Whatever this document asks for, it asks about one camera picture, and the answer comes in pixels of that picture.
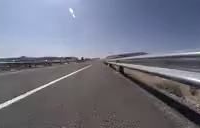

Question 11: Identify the distant hill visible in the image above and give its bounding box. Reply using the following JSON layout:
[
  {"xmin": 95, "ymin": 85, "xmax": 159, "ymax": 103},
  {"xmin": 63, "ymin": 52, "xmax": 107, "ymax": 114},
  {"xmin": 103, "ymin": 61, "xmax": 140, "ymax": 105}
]
[{"xmin": 105, "ymin": 51, "xmax": 149, "ymax": 61}]

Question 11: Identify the grey asphalt road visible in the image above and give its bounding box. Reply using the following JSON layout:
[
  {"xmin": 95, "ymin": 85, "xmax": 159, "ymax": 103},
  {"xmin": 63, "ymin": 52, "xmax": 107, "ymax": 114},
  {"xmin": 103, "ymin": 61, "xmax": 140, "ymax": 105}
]
[{"xmin": 0, "ymin": 60, "xmax": 200, "ymax": 128}]

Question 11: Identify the white painted line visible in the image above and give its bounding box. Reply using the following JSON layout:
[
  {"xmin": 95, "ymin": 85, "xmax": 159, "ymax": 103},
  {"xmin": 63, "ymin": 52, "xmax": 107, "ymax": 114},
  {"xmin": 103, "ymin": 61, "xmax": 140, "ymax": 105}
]
[{"xmin": 0, "ymin": 64, "xmax": 93, "ymax": 115}]

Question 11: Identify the metal guardrail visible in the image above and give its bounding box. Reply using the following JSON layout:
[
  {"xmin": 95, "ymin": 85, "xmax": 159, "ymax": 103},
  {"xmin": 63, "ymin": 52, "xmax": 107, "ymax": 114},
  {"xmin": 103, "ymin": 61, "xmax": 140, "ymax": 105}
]
[
  {"xmin": 104, "ymin": 49, "xmax": 200, "ymax": 92},
  {"xmin": 0, "ymin": 57, "xmax": 73, "ymax": 73}
]

